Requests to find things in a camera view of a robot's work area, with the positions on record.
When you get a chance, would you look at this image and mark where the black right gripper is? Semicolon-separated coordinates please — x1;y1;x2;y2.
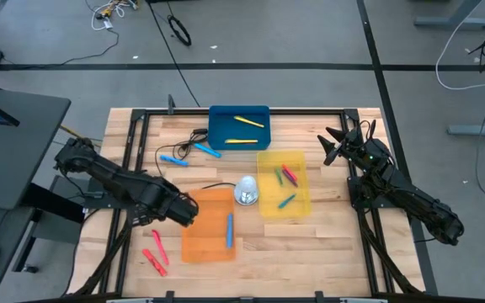
317;125;365;167

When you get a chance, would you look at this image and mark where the black coiled cable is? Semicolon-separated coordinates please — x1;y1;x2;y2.
167;14;193;47

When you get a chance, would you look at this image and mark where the blue plastic bin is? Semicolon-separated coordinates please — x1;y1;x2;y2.
207;104;272;152

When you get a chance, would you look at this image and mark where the black beam with light strips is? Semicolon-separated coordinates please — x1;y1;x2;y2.
19;289;485;303

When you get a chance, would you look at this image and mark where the black desk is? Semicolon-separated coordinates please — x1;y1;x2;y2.
0;86;72;210

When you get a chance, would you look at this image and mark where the yellow translucent plastic bin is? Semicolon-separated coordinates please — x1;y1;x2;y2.
256;150;312;220

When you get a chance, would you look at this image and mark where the white and yellow cable bundle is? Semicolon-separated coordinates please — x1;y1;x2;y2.
84;0;139;32

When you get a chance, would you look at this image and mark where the orange translucent plastic bin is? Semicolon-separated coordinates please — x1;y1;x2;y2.
181;187;237;264

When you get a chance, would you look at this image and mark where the white bulb chrome lamp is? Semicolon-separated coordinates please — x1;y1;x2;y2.
233;174;261;207

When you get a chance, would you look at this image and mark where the purple marker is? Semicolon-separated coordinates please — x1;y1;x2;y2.
282;168;299;189

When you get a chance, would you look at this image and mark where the black metal table frame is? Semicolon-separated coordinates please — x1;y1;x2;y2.
67;94;440;296

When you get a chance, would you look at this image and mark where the white floor cable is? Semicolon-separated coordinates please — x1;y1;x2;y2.
434;0;485;91

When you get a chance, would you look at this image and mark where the black desk leg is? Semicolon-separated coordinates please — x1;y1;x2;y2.
13;174;87;274

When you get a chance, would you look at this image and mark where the teal marker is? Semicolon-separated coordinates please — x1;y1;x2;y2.
277;193;298;210

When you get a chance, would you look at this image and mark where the grey table foot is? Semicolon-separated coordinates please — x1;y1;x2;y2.
413;0;485;30
447;115;485;137

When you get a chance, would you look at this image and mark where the black lamp cable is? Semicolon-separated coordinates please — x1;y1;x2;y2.
154;127;237;201

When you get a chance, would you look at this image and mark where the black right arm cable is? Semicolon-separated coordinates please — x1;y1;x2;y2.
357;119;377;142

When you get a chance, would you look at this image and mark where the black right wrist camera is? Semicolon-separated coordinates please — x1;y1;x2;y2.
349;127;370;148

